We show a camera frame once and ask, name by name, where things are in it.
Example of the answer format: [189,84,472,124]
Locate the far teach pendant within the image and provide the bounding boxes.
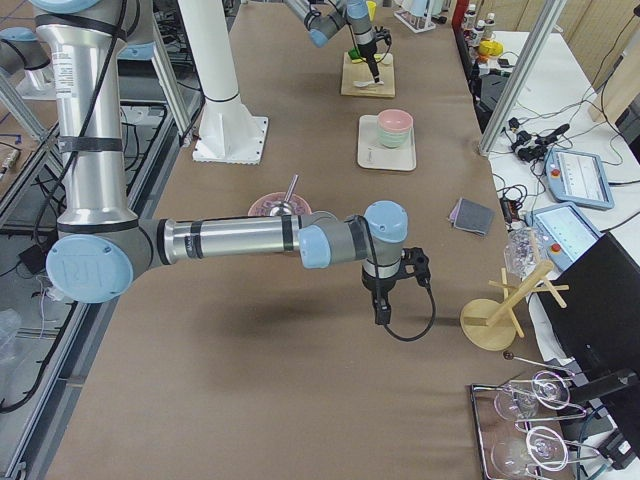
[545,148,615,210]

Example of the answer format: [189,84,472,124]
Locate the wine glass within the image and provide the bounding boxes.
[494,370,570,420]
[490,426,569,479]

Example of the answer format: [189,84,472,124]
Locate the metal glass rack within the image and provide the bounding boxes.
[469,362,613,479]

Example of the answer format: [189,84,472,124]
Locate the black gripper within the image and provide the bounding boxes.
[354,28,392,83]
[362,247,431,326]

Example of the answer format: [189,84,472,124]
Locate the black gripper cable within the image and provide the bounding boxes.
[382,283,437,343]

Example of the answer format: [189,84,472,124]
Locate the wine glass upper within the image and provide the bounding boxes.
[494,370,570,420]

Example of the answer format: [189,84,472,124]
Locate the aluminium frame post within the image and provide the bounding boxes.
[478,0,567,157]

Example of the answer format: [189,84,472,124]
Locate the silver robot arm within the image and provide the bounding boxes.
[284,0,392,84]
[30,1,436,341]

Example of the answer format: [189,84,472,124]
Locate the black monitor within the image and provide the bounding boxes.
[542,232,640,401]

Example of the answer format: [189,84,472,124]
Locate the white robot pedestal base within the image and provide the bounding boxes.
[179,0,268,165]

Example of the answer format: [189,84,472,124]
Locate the wooden cup stand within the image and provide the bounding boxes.
[459,234,570,351]

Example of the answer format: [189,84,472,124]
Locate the teach pendant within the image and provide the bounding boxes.
[525,202,602,271]
[545,148,615,210]

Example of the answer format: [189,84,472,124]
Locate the green bowl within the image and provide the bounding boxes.
[377,127,412,148]

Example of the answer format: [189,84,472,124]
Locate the grey and purple cloths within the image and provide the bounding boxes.
[448,198,495,236]

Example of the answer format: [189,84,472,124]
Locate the near teach pendant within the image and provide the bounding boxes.
[525,202,602,271]

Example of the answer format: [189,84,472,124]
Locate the wine glass lower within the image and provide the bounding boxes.
[490,426,569,479]

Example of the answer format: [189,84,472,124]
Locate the pink bowl with ice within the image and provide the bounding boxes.
[248,192,312,216]

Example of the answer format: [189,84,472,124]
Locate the wooden cutting board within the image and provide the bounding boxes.
[340,52,396,98]

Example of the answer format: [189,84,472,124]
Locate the white ceramic spoon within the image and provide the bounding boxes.
[353,80,385,89]

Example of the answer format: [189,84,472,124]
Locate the white rabbit tray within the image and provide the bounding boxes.
[357,115,417,172]

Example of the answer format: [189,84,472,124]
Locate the metal ice scoop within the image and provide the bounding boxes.
[269,174,299,216]

